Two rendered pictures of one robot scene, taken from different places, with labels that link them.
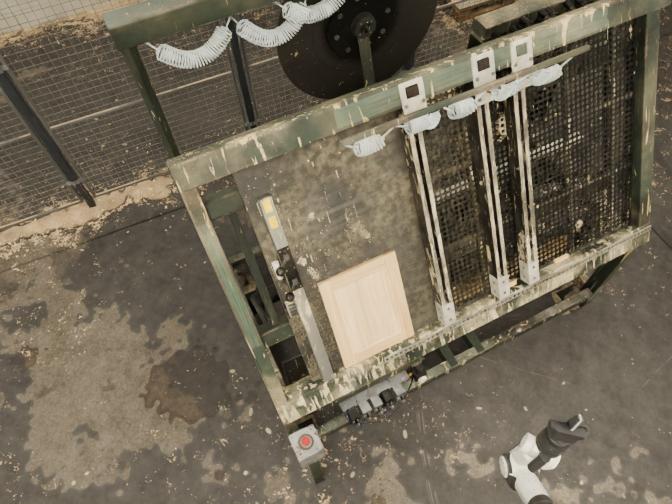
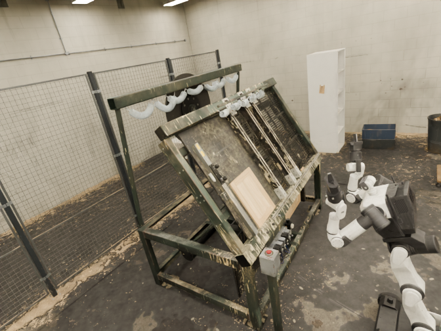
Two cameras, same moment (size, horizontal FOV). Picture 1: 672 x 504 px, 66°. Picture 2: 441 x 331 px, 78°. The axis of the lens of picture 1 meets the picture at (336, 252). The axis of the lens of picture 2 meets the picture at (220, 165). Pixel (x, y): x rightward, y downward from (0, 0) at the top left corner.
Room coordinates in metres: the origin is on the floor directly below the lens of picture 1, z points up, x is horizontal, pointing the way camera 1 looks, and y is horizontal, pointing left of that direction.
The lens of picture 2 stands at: (-0.82, 1.20, 2.40)
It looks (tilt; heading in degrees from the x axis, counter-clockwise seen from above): 22 degrees down; 331
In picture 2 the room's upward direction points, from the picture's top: 10 degrees counter-clockwise
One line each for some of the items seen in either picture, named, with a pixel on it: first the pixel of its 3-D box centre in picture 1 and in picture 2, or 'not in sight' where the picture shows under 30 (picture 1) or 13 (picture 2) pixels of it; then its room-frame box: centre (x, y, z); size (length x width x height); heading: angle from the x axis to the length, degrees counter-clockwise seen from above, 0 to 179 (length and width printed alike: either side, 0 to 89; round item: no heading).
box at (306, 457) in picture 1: (307, 446); (270, 262); (0.50, 0.18, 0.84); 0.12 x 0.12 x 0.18; 24
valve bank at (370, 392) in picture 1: (384, 397); (283, 240); (0.74, -0.20, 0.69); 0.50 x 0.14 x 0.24; 114
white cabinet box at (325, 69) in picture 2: not in sight; (327, 102); (2.94, -3.77, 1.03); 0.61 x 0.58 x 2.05; 111
